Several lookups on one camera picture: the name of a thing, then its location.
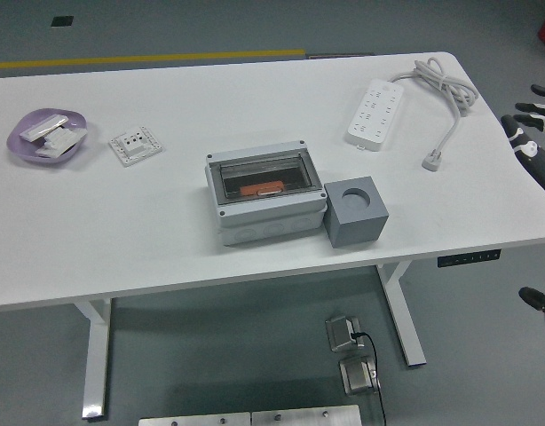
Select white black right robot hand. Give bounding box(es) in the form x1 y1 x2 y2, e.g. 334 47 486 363
501 83 545 205

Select grey enclosure box clear lid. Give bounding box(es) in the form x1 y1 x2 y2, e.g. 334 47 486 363
204 139 328 249

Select orange cylinder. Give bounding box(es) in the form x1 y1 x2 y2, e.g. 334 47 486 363
239 182 283 197

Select grey cube with round recess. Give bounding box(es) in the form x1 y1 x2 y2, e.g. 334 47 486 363
323 176 390 249

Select metal floor socket box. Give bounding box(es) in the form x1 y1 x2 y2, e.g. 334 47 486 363
324 314 362 353
338 357 383 396

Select black table control panel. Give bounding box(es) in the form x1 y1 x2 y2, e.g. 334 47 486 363
437 249 502 269

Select white power strip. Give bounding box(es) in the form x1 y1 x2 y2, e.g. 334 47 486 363
345 78 406 151

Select white table leg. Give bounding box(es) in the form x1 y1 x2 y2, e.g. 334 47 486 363
72 297 113 421
375 261 428 367

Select dark flat floor strip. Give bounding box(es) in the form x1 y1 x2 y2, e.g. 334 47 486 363
307 52 375 60

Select silver metal plate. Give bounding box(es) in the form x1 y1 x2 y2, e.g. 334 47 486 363
250 404 362 426
138 411 252 426

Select yellow floor tape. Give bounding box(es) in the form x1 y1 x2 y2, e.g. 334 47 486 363
0 47 307 71

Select white plastic part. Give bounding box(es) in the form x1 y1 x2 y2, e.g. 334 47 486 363
34 144 69 159
43 126 88 150

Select purple plate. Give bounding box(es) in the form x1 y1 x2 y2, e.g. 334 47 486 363
5 107 88 168

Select white power cord with plug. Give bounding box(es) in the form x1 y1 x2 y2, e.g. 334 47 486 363
390 56 481 172

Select black floor cable with plug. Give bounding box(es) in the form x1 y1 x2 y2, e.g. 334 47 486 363
350 330 388 426

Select white wall socket panel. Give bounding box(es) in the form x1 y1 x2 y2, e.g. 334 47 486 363
108 125 164 168

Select long white rail piece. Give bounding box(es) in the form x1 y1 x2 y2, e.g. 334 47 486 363
19 114 69 142

